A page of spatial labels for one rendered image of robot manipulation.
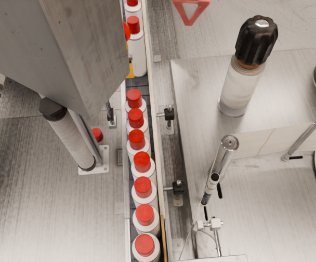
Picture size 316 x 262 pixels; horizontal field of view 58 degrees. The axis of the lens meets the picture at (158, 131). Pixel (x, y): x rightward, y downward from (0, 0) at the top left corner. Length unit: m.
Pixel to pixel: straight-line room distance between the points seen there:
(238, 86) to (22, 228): 0.67
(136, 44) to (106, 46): 0.50
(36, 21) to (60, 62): 0.05
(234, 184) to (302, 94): 0.37
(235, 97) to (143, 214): 0.42
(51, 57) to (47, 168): 0.62
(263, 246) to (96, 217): 0.42
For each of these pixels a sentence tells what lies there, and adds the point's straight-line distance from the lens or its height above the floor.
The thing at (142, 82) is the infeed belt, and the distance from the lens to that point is 0.92.
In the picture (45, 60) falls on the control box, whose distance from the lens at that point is 0.31.
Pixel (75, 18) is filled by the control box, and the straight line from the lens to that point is 0.28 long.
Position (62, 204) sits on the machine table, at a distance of 0.84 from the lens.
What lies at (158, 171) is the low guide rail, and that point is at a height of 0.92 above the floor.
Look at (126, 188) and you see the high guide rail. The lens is 0.67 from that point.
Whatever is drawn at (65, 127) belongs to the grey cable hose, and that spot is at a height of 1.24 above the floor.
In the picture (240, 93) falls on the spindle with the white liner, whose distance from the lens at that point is 0.77.
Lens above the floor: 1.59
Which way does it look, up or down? 61 degrees down
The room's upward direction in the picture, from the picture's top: 3 degrees counter-clockwise
